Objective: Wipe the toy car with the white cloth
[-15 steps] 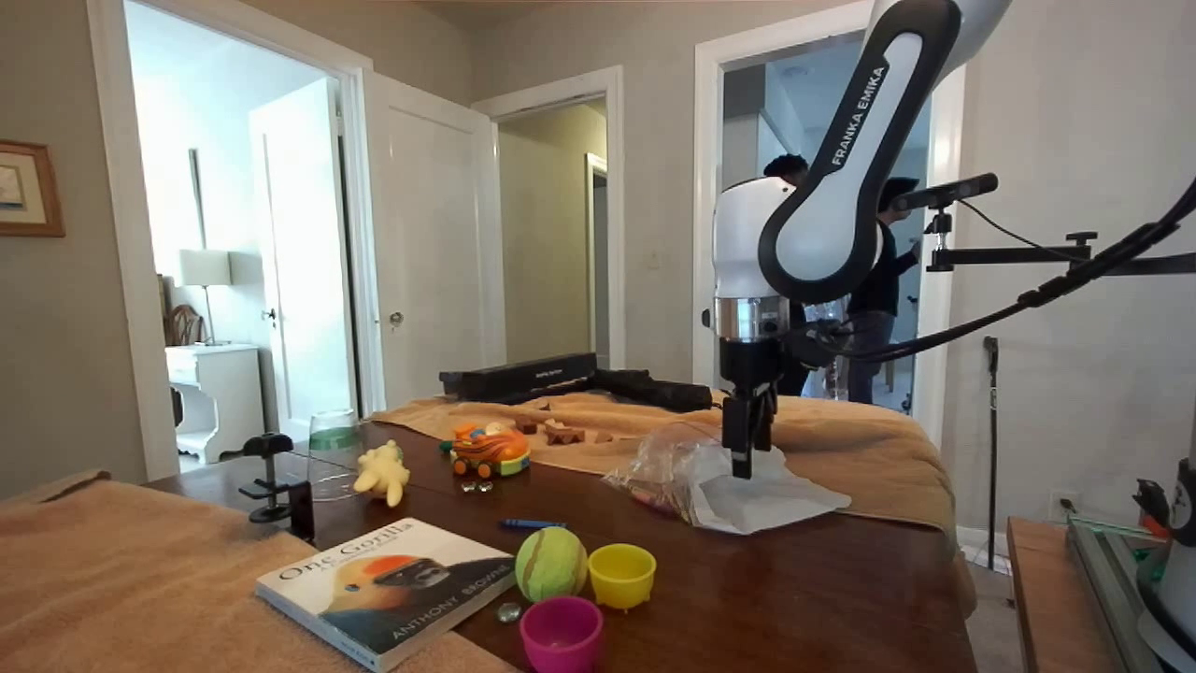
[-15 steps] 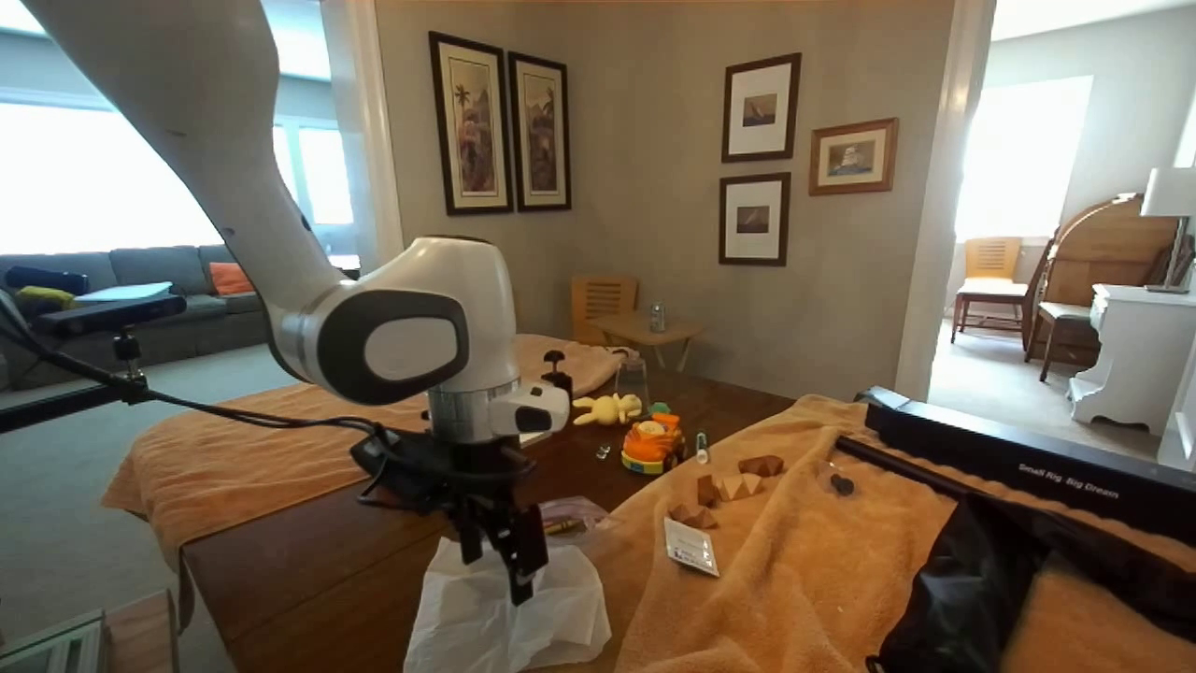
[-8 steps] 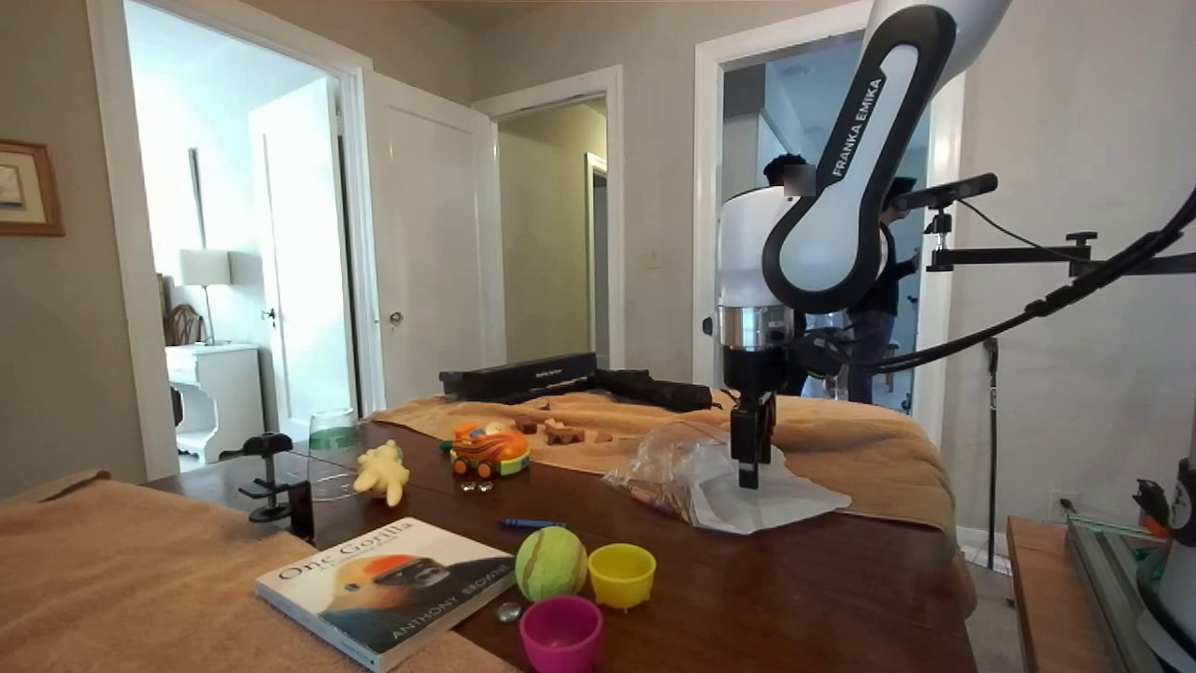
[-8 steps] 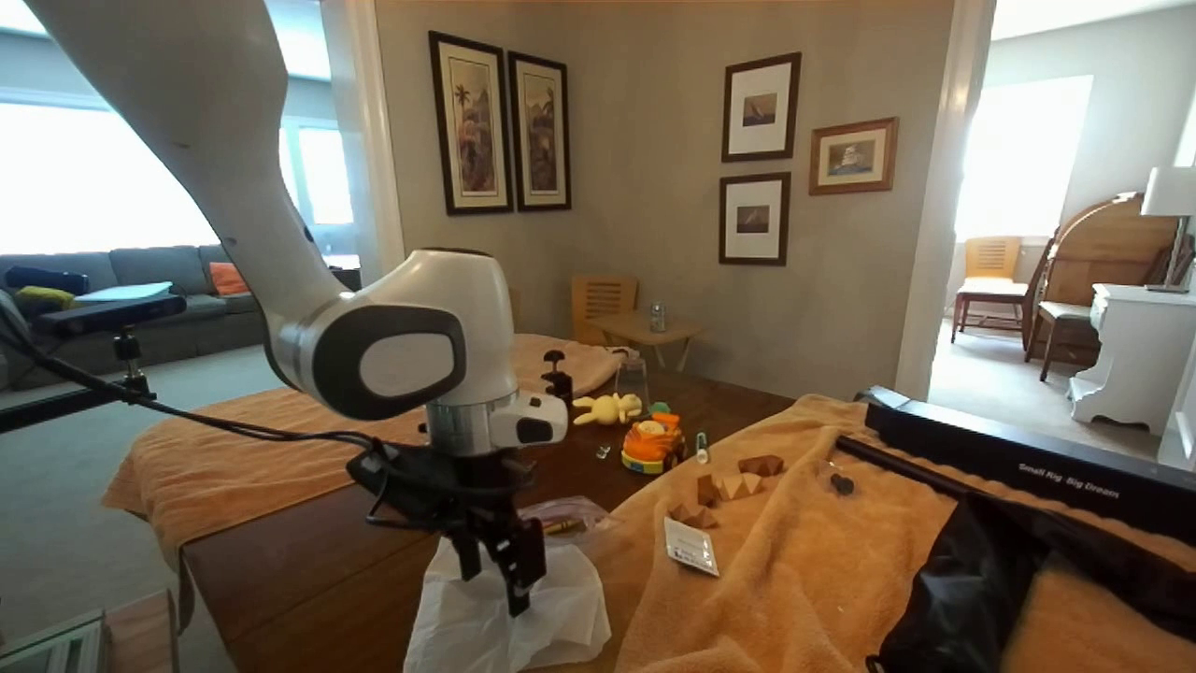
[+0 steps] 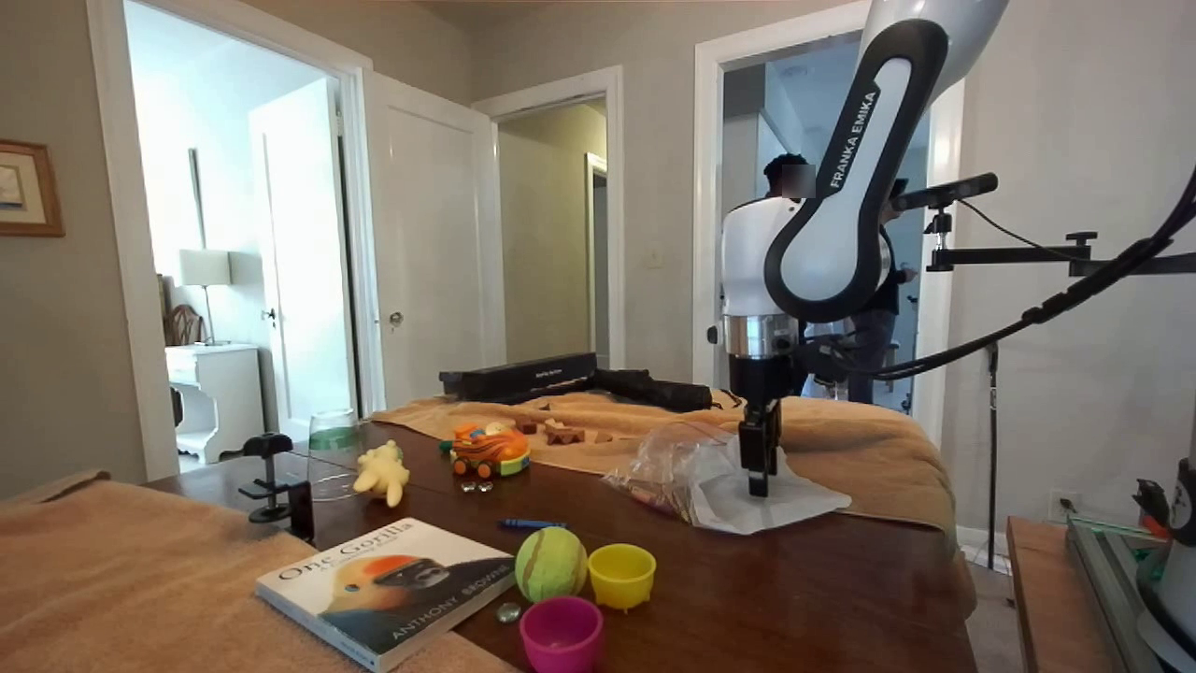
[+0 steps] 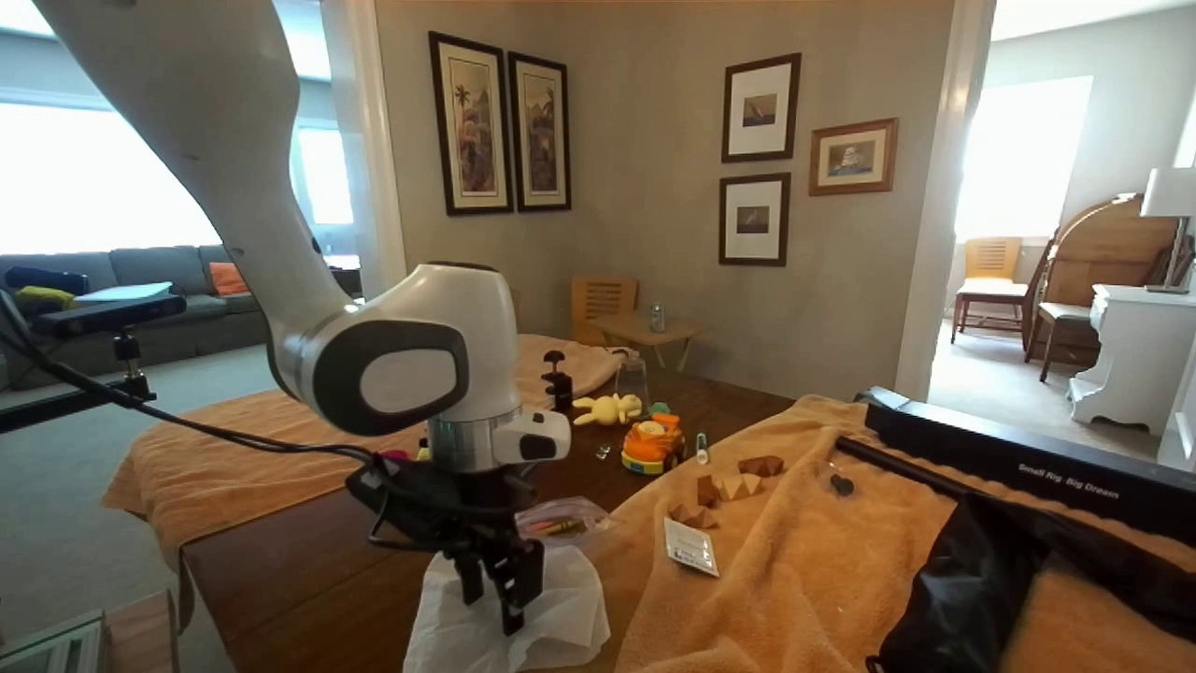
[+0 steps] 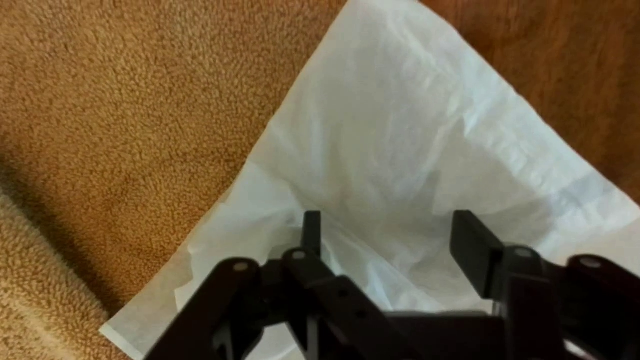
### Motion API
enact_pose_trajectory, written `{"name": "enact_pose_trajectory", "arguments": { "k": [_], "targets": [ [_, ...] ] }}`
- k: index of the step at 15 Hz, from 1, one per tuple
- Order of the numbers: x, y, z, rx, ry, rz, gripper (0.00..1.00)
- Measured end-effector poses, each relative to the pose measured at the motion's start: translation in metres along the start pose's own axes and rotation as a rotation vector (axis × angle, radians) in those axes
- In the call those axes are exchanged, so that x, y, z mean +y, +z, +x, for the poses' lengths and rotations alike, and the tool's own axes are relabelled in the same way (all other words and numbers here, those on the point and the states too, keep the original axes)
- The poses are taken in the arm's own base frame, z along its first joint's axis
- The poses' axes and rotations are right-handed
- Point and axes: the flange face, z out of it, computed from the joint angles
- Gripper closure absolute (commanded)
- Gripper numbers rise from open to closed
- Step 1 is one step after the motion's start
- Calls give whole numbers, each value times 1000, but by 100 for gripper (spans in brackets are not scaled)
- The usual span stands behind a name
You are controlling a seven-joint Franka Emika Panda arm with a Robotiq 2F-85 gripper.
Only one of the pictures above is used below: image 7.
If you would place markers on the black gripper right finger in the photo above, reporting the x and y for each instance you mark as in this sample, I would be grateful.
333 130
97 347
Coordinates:
552 307

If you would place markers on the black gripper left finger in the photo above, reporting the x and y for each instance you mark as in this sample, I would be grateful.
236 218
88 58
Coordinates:
266 313

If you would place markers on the white cloth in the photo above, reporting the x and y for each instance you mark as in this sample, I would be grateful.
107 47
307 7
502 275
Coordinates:
400 133

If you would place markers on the orange towel under black case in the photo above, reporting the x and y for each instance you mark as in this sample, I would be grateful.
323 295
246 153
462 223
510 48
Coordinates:
133 101

